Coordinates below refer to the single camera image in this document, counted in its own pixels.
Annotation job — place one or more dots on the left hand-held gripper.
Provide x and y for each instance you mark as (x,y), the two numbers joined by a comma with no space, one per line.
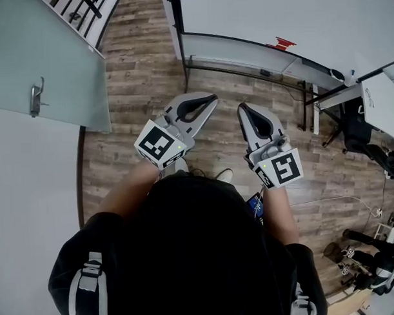
(158,145)

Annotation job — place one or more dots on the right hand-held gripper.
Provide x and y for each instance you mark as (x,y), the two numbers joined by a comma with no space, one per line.
(281,170)

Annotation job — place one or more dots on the person's left forearm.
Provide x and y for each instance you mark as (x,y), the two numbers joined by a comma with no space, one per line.
(127,191)

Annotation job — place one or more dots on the person's right forearm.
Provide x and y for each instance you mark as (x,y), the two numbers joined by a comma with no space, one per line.
(279,215)

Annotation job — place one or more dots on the person's white left shoe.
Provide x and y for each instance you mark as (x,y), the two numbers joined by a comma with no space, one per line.
(181,165)

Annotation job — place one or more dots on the person's white shoe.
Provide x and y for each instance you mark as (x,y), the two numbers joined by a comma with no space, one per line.
(181,165)
(225,174)

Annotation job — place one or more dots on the black power strip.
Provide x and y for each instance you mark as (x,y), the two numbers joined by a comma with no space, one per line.
(265,72)

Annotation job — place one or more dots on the person's white right shoe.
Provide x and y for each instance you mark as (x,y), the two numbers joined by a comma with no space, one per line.
(225,174)

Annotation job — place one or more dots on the blue device at waist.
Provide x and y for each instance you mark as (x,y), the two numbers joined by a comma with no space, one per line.
(255,205)

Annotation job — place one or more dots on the red striped sticker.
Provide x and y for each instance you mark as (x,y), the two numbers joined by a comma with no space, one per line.
(285,43)

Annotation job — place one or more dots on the black and white board eraser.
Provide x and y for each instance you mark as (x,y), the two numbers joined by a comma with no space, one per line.
(336,74)

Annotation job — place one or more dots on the black office chair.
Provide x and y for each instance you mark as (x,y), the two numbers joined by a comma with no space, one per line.
(357,128)

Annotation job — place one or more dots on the blue capped marker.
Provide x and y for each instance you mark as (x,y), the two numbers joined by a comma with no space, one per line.
(352,74)

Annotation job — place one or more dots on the eyeglasses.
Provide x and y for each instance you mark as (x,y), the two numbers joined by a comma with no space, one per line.
(370,97)

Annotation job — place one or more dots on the white table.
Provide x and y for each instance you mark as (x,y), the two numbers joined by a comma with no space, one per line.
(276,12)

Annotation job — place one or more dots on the white desk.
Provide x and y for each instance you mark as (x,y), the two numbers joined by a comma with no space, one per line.
(385,108)

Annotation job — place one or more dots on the person's black shirt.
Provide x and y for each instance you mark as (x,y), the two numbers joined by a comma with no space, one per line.
(193,250)

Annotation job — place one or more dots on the black stair railing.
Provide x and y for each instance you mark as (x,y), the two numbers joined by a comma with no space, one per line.
(91,8)

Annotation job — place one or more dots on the white rack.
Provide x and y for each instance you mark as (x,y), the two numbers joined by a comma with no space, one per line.
(385,231)

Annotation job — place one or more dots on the frosted glass door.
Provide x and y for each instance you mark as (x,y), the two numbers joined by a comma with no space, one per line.
(35,46)

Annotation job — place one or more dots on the light wooden table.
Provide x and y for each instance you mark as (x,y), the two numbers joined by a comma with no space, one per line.
(347,305)

